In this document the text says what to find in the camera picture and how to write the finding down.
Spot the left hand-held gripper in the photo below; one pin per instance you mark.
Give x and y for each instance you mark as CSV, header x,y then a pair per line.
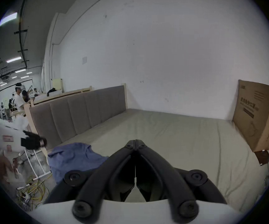
x,y
6,134

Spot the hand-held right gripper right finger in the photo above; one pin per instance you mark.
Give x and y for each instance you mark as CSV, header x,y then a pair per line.
x,y
157,169

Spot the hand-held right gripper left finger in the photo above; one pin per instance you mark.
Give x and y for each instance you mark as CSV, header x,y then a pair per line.
x,y
115,169

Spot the person's left hand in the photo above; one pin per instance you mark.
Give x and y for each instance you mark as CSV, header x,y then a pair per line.
x,y
1,169

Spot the bed with beige sheet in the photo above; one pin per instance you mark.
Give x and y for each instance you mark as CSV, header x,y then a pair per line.
x,y
171,136

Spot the blue shirt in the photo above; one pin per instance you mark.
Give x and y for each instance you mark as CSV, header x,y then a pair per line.
x,y
73,156

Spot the grey padded headboard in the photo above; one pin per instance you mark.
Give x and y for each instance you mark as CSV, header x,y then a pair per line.
x,y
90,111

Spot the large brown cardboard carton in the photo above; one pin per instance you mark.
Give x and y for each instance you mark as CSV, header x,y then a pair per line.
x,y
258,115

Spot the white tube frame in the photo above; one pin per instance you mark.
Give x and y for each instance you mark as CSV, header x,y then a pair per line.
x,y
40,166

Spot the wooden bed frame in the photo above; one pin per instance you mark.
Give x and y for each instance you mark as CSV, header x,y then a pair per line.
x,y
62,94

